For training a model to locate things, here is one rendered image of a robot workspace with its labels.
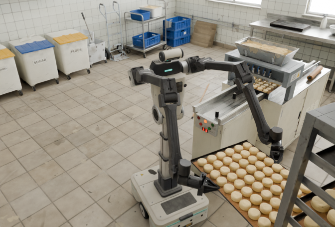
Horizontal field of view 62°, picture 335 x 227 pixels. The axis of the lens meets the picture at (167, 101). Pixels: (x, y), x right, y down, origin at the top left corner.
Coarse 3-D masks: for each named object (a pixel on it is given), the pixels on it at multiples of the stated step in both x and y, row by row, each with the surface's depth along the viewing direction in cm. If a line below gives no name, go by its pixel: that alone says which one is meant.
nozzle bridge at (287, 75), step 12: (228, 60) 300; (240, 60) 298; (252, 60) 281; (228, 72) 317; (252, 72) 287; (276, 72) 272; (288, 72) 255; (300, 72) 272; (288, 84) 261; (288, 96) 274
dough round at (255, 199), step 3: (252, 195) 126; (255, 195) 126; (258, 195) 126; (252, 198) 125; (255, 198) 125; (258, 198) 125; (261, 198) 125; (252, 201) 124; (255, 201) 123; (258, 201) 123; (261, 201) 124; (255, 204) 124; (258, 204) 123
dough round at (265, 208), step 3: (261, 204) 122; (264, 204) 121; (267, 204) 121; (261, 207) 120; (264, 207) 120; (267, 207) 120; (270, 207) 120; (261, 210) 120; (264, 210) 119; (267, 210) 118; (270, 210) 118; (264, 213) 119; (267, 213) 118
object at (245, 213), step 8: (224, 152) 159; (216, 160) 153; (232, 160) 153; (200, 168) 148; (240, 168) 146; (208, 176) 142; (224, 176) 141; (216, 184) 136; (232, 184) 136; (248, 184) 136; (280, 184) 135; (224, 192) 131; (240, 192) 131; (256, 192) 131; (248, 200) 126; (264, 200) 126; (256, 208) 122; (272, 208) 122; (264, 216) 118; (256, 224) 115; (272, 224) 114
